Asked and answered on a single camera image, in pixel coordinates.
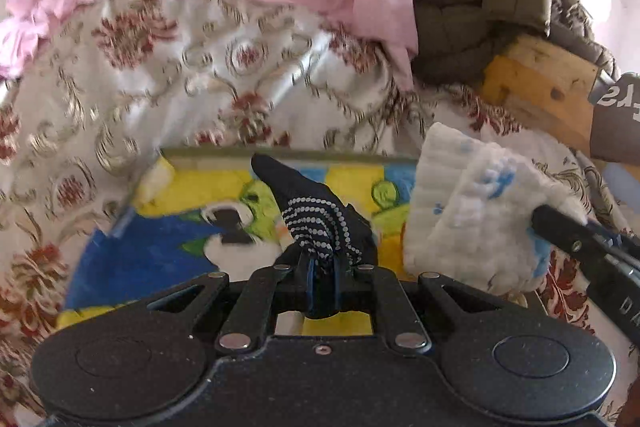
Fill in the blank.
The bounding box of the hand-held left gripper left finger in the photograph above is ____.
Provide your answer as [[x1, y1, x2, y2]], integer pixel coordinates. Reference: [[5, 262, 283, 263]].
[[145, 257, 317, 354]]

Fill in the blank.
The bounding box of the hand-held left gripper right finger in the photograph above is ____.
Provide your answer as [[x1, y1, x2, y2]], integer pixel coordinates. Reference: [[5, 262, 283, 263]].
[[327, 257, 502, 354]]

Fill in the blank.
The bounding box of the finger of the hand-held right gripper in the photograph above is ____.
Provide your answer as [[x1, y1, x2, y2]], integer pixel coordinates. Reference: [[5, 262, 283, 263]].
[[584, 219, 640, 259], [530, 205, 622, 269]]

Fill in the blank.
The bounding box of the black dotted sock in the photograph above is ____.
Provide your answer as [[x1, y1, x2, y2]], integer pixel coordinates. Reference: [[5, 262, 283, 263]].
[[250, 153, 379, 278]]

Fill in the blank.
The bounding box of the white towel with blue print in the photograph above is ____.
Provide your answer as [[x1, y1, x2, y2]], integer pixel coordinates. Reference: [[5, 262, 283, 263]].
[[402, 122, 590, 294]]

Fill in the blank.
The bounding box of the grey tray with cartoon print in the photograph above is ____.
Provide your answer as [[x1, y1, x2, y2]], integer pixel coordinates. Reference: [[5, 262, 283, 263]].
[[56, 147, 422, 339]]

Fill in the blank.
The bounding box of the brown printed cloth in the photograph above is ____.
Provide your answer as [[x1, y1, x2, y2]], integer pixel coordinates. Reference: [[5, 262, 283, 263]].
[[588, 73, 640, 168]]

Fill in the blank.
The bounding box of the floral satin bedspread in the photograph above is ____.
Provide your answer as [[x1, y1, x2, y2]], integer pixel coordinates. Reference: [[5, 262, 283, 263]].
[[0, 0, 640, 423]]

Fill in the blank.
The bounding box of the wooden bunk frame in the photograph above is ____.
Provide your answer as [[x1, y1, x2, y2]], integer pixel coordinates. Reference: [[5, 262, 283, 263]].
[[480, 33, 640, 180]]

